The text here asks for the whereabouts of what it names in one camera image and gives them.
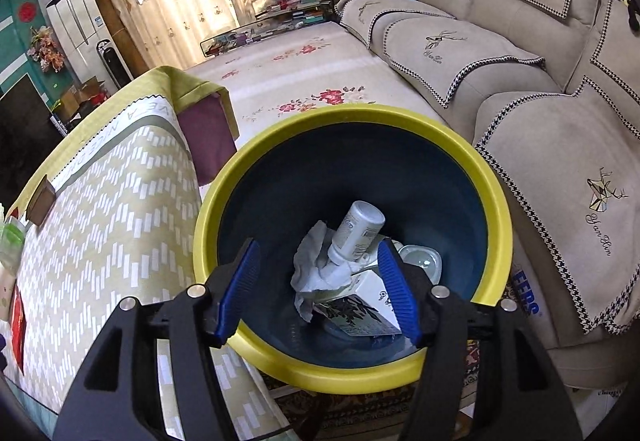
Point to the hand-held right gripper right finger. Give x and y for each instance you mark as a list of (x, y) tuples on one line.
[(397, 291)]

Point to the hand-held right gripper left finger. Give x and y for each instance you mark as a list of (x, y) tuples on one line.
[(240, 291)]

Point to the clear plastic lid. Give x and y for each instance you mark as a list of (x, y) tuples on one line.
[(420, 261)]

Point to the white printed milk carton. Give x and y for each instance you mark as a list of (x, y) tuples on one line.
[(360, 306)]

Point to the white tissue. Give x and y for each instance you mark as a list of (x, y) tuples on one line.
[(312, 271)]

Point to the white bottle red label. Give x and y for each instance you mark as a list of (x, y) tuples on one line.
[(357, 226)]

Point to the yellow rimmed trash bin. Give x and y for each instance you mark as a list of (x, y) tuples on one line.
[(300, 171)]

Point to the white bag blue print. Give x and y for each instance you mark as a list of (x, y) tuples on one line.
[(522, 291)]

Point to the beige sofa with deer covers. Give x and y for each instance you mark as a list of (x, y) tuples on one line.
[(525, 131)]

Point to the red paper sheet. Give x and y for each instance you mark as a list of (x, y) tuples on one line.
[(17, 326)]

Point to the white bottle green label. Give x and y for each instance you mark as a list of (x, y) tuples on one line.
[(11, 238)]

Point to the open cardboard boxes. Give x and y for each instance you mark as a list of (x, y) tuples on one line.
[(82, 96)]

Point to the black tower fan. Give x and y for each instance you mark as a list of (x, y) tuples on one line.
[(114, 63)]

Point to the glass shelf with books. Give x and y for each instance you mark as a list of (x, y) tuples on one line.
[(270, 28)]

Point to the large flat screen television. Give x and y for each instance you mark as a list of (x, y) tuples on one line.
[(25, 136)]

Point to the hanging flower decoration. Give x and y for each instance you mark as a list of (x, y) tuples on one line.
[(46, 50)]

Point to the white standing air conditioner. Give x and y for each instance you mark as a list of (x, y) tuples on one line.
[(75, 21)]

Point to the red round wall ornament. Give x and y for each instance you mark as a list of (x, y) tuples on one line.
[(28, 11)]

